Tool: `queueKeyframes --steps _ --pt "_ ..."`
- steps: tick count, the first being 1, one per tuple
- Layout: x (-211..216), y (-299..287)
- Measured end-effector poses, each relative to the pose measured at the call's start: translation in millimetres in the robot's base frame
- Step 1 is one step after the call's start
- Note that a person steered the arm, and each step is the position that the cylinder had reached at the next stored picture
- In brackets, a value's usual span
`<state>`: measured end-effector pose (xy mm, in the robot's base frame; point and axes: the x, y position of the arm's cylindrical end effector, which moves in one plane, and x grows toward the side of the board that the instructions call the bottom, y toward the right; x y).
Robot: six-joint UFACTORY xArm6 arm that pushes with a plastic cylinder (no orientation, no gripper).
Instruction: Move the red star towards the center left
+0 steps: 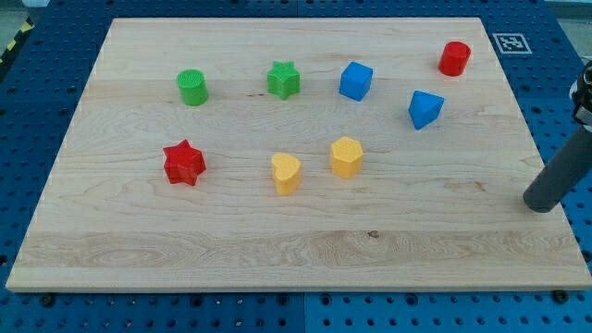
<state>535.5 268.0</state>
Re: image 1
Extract red star block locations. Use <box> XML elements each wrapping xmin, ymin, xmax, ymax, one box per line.
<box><xmin>163</xmin><ymin>140</ymin><xmax>207</xmax><ymax>186</ymax></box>

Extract blue cube block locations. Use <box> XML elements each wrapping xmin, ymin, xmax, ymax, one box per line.
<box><xmin>339</xmin><ymin>62</ymin><xmax>374</xmax><ymax>102</ymax></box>

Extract yellow heart block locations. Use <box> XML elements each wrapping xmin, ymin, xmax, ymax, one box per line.
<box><xmin>271</xmin><ymin>153</ymin><xmax>302</xmax><ymax>196</ymax></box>

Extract red cylinder block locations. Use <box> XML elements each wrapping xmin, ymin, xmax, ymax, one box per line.
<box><xmin>438</xmin><ymin>41</ymin><xmax>472</xmax><ymax>77</ymax></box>

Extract yellow hexagon block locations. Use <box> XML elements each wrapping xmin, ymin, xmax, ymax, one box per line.
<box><xmin>330</xmin><ymin>137</ymin><xmax>364</xmax><ymax>179</ymax></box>

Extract wooden board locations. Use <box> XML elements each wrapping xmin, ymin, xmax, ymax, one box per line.
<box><xmin>6</xmin><ymin>18</ymin><xmax>591</xmax><ymax>293</ymax></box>

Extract white fiducial marker tag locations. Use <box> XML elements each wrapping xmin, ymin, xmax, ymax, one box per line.
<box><xmin>493</xmin><ymin>32</ymin><xmax>532</xmax><ymax>55</ymax></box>

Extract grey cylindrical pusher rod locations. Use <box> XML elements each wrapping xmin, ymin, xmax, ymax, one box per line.
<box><xmin>523</xmin><ymin>125</ymin><xmax>591</xmax><ymax>213</ymax></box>

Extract green star block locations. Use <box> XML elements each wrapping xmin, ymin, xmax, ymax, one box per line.
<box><xmin>266</xmin><ymin>61</ymin><xmax>301</xmax><ymax>100</ymax></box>

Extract blue triangular prism block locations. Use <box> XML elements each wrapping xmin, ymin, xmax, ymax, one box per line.
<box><xmin>408</xmin><ymin>91</ymin><xmax>445</xmax><ymax>130</ymax></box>

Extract green cylinder block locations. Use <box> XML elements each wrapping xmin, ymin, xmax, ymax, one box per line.
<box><xmin>176</xmin><ymin>68</ymin><xmax>209</xmax><ymax>106</ymax></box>

